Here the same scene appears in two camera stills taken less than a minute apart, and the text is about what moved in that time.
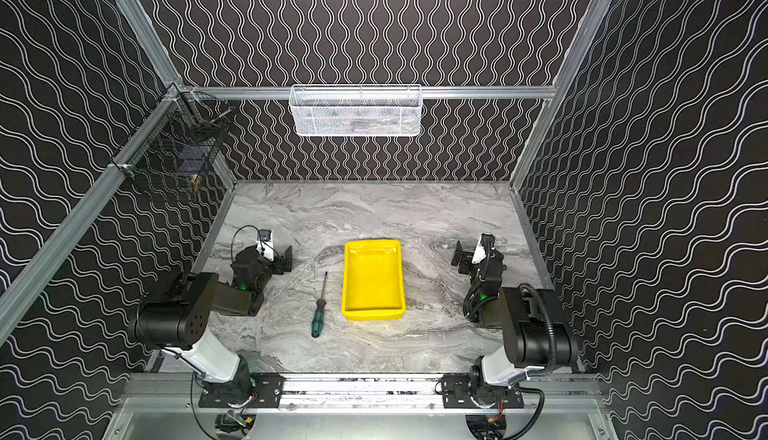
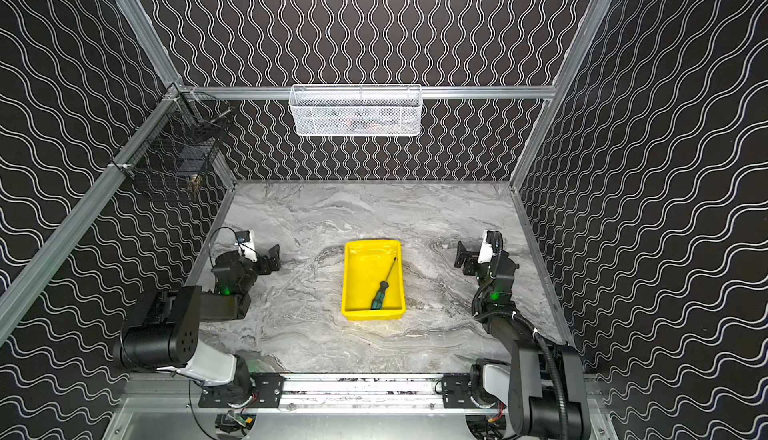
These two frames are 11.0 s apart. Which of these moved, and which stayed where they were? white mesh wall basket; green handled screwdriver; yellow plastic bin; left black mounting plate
Moved: green handled screwdriver
Stayed: left black mounting plate; white mesh wall basket; yellow plastic bin
